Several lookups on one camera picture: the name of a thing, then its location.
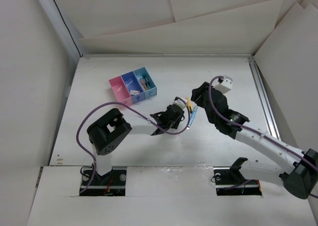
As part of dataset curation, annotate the yellow utility knife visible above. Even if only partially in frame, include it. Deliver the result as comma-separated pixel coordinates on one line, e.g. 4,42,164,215
186,97,193,113

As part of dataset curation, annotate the light blue cutter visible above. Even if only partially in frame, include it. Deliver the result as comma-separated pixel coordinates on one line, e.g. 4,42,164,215
187,106,198,129

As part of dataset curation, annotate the white eraser with label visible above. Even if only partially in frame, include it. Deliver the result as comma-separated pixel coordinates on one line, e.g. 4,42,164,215
130,90,140,95

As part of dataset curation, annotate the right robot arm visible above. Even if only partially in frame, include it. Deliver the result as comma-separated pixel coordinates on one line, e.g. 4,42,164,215
191,82,318,199

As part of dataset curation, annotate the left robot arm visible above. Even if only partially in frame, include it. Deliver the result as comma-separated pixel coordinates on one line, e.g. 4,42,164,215
86,98,188,185

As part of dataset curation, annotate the light blue container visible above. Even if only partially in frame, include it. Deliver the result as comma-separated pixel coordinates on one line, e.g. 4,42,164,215
133,67,157,99

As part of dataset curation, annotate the dark blue container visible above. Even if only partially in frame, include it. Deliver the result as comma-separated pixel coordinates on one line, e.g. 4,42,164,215
121,72,145,104

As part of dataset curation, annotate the pink container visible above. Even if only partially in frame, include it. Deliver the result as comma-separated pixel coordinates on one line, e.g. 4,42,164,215
109,76,133,106

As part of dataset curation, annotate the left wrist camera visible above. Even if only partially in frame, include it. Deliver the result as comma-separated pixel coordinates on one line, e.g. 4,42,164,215
173,96,188,110

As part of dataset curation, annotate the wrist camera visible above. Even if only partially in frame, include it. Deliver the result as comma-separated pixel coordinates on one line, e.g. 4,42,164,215
173,96,188,110
214,75,233,94

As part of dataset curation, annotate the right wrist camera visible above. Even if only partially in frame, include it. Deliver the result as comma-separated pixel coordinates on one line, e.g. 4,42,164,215
214,75,233,94

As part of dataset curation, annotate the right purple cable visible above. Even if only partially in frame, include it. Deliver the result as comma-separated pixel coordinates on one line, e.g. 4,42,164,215
208,75,318,197

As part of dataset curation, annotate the aluminium rail right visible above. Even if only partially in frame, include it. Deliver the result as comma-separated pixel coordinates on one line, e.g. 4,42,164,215
247,57,281,140

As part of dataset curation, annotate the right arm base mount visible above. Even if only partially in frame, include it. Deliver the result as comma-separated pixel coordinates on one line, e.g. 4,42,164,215
210,157,262,196

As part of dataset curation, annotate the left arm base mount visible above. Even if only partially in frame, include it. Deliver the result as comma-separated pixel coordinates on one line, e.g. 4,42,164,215
79,166,127,197

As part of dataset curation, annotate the aluminium post left corner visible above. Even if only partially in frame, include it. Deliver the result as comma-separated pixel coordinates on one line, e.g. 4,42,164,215
32,0,85,63

